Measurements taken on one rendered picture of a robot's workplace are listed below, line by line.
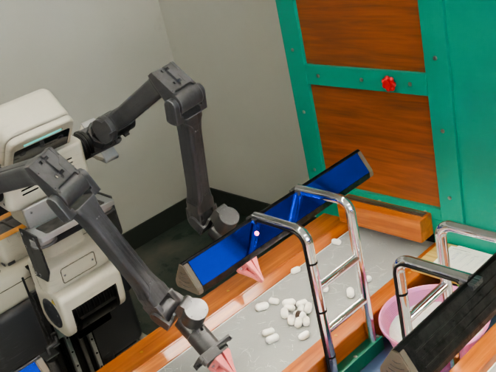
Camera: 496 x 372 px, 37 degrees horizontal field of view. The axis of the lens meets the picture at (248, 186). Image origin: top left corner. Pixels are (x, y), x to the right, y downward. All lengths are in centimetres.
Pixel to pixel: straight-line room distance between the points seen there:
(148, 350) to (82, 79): 212
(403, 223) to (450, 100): 40
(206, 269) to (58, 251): 78
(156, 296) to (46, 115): 63
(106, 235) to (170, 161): 252
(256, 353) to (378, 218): 57
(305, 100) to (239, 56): 148
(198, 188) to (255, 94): 178
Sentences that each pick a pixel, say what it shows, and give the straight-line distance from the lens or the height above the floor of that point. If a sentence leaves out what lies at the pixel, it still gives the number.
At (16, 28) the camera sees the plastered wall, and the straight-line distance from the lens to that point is 368.
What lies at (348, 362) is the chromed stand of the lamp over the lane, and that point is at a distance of 186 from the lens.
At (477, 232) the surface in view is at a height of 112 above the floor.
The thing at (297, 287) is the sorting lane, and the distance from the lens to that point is 211.
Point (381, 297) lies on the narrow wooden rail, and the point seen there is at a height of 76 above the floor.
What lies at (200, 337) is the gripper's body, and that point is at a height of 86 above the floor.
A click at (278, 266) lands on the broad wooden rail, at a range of 218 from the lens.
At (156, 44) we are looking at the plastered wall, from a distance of 409.
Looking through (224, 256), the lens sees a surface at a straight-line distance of 164.
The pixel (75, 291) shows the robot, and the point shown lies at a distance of 230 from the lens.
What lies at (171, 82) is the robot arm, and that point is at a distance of 186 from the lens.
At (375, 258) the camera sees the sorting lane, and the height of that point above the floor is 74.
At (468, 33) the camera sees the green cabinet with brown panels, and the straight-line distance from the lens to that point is 186.
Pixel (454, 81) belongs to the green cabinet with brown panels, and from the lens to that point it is 192.
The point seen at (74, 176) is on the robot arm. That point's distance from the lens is 170.
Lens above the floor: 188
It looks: 24 degrees down
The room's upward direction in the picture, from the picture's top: 13 degrees counter-clockwise
